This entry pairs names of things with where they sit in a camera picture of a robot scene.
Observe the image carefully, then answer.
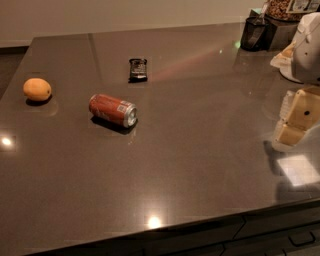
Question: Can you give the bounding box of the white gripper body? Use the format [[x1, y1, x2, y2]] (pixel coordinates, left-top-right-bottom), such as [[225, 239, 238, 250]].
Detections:
[[291, 12, 320, 84]]

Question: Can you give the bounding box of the black mesh pen cup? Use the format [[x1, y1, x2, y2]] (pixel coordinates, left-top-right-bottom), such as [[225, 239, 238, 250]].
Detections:
[[240, 17, 268, 52]]

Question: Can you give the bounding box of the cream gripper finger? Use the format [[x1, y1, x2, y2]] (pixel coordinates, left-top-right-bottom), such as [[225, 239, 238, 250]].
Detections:
[[270, 41, 296, 68], [272, 86, 320, 147]]

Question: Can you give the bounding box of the red coke can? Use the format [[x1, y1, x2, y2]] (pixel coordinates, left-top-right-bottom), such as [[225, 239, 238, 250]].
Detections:
[[89, 94, 137, 128]]

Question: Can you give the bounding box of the black snack packet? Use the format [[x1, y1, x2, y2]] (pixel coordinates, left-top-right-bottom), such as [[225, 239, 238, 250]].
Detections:
[[129, 58, 148, 82]]

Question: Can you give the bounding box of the orange fruit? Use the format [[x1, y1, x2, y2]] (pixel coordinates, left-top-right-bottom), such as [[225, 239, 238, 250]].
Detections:
[[23, 78, 52, 101]]

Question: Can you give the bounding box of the dark cabinet drawer with handle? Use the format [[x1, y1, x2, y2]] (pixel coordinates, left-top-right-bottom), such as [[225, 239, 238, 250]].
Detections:
[[220, 225, 320, 256]]

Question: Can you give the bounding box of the dark box on counter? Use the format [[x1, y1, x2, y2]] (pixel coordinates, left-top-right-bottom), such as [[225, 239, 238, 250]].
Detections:
[[257, 15, 298, 51]]

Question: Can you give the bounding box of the jar of nuts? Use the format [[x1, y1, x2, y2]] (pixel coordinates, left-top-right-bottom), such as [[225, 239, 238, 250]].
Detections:
[[266, 0, 302, 22]]

